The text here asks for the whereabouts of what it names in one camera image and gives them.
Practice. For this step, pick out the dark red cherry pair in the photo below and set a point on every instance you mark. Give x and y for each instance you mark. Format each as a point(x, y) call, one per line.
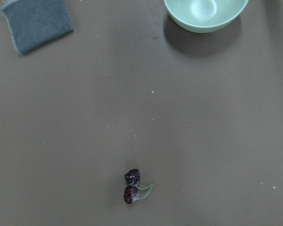
point(132, 179)

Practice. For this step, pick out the grey folded cloth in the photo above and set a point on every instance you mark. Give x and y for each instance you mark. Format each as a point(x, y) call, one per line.
point(33, 23)

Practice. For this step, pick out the mint green bowl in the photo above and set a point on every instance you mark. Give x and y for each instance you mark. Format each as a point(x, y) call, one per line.
point(204, 16)

